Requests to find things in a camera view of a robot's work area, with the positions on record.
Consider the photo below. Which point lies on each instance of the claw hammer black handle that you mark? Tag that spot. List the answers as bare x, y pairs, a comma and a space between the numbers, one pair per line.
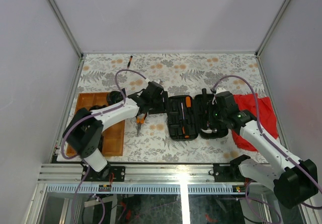
206, 126

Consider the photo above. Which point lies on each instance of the black plastic tool case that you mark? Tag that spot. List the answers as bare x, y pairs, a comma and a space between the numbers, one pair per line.
195, 121

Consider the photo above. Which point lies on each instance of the small precision screwdriver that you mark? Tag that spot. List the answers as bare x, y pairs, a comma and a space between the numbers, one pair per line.
129, 63

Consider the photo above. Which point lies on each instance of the wooden compartment tray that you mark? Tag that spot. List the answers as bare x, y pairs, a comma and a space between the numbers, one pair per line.
112, 139

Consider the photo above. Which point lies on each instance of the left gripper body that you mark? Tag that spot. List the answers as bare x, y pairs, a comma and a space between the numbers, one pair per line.
160, 105

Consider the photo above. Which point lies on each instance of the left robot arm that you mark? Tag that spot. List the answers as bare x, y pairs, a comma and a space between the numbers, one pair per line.
84, 131

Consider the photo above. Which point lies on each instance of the aluminium front rail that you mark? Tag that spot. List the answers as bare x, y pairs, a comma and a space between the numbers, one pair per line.
143, 179

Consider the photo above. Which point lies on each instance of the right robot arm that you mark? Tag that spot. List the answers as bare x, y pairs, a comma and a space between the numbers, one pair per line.
292, 180

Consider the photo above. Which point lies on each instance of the large orange screwdriver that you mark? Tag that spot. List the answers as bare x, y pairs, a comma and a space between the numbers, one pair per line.
185, 128

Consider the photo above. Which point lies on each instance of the black orange handle screwdriver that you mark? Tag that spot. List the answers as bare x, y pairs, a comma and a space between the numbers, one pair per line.
186, 107

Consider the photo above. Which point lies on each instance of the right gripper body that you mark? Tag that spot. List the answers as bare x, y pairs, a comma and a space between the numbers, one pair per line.
215, 116

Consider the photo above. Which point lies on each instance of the dark patterned rolled cloth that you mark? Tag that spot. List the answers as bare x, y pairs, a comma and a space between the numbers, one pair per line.
114, 97

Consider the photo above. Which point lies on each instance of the orange long-nose pliers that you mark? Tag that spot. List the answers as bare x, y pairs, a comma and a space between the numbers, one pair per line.
140, 121

